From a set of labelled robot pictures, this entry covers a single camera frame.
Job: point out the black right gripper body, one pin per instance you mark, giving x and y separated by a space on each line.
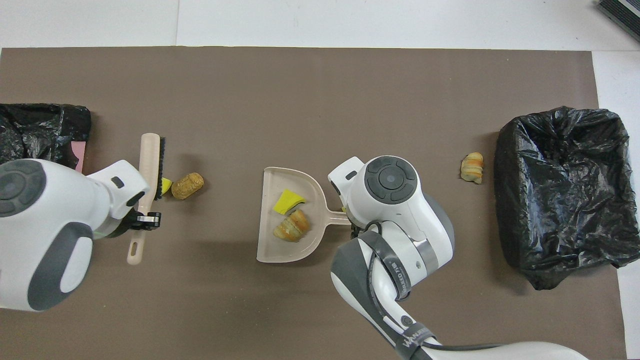
355 229

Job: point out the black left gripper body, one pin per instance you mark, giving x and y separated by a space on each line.
127 222

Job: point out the large yellow sponge block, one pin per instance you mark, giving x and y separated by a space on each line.
166 186

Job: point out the golden brown bread roll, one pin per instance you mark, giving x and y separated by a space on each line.
187 186

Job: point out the striped toy croissant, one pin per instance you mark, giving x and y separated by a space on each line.
472 167
294 226

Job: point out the beige hand brush black bristles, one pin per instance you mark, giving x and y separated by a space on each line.
149 155

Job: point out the small yellow sponge wedge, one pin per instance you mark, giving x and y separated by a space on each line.
286 201

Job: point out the beige plastic dustpan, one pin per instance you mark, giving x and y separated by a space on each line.
270 240

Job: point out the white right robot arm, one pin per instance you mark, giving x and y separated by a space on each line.
400 210

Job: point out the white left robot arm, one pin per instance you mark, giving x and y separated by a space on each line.
50 240

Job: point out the pink bin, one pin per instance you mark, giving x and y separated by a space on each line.
79 152

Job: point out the black trash bag over pink bin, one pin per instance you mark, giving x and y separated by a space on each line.
45 125

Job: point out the brown table mat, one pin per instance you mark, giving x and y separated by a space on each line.
300 100

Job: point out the black ribbed device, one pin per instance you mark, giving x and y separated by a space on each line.
622 12

